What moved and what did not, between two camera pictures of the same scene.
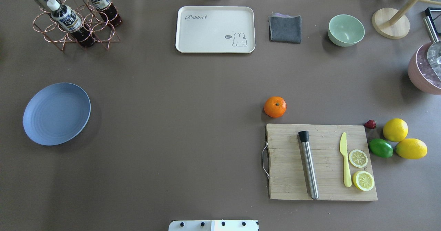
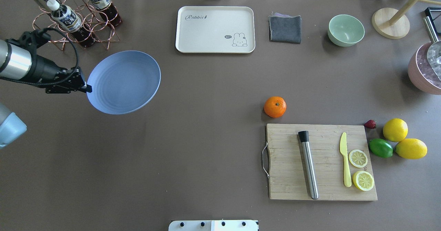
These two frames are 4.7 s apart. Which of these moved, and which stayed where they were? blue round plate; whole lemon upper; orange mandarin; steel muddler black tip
Moved: blue round plate
Stayed: orange mandarin; steel muddler black tip; whole lemon upper
